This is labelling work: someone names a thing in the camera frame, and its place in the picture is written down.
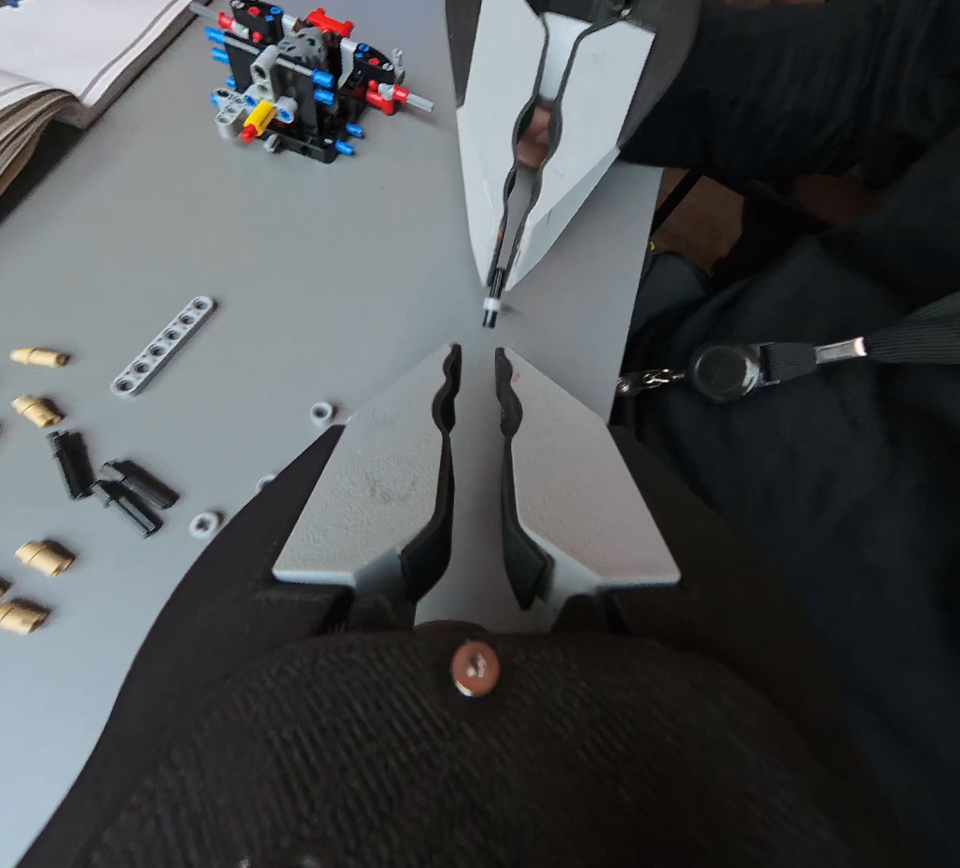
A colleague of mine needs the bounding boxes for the partly built lego assembly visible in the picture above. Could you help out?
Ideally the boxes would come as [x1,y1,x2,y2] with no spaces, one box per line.
[187,0,436,166]

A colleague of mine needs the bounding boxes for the grey lego beam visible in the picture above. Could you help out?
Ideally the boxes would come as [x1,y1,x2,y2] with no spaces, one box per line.
[111,295,217,400]

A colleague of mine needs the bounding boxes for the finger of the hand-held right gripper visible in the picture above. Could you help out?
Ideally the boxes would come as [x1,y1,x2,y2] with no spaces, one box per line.
[456,0,555,290]
[499,11,658,294]

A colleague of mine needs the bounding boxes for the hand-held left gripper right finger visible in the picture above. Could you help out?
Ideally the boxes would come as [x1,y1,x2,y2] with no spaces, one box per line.
[493,346,682,612]

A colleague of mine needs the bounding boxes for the person's right forearm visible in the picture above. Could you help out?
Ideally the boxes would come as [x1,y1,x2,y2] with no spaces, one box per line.
[622,0,960,190]

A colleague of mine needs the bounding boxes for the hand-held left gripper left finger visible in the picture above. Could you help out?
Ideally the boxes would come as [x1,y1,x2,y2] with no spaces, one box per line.
[272,343,462,610]

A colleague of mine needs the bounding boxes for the black badge reel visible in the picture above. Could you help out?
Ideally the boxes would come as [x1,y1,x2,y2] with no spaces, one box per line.
[616,340,765,405]

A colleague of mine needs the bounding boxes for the group of tan lego pins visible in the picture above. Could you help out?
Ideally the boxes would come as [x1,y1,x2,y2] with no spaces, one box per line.
[0,346,78,636]

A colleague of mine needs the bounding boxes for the black lanyard strap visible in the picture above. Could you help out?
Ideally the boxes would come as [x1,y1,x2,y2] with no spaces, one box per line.
[757,298,960,389]

